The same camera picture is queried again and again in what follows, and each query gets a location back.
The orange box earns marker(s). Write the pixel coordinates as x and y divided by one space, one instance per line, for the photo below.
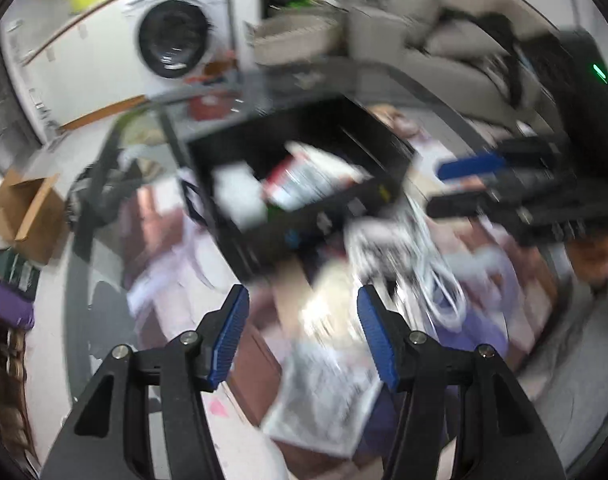
218 67

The person's right hand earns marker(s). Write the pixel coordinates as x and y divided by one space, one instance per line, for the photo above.
596 260

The brown cardboard box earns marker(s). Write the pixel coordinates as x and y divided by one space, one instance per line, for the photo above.
29 215

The black trash bin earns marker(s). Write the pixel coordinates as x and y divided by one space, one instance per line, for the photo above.
94 200

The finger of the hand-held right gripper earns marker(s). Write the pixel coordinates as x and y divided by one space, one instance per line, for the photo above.
459 205
471 166

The dark green box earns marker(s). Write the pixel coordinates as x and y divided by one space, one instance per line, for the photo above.
11 272

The white base cabinets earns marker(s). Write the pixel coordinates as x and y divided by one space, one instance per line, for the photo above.
69 70

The black jacket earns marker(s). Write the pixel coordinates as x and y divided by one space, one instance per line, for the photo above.
494 45

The wicker basket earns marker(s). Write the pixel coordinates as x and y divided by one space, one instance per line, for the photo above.
299 37

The white washing machine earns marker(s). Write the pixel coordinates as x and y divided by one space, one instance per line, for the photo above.
174 35

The white printed sachet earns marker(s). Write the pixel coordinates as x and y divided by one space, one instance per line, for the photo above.
324 400

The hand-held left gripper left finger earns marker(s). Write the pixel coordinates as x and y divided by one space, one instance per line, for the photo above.
226 335

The grey sofa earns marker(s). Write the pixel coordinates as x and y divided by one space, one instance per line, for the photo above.
384 35

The black cardboard box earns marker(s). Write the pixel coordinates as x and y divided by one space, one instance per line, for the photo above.
304 230

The wooden shoe rack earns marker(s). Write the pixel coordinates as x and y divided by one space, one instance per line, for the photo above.
6 385

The purple bag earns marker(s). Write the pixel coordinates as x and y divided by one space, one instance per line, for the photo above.
6 305

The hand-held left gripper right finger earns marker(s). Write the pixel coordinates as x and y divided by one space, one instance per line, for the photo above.
379 335

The red and white packet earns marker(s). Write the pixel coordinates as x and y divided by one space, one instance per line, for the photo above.
309 175

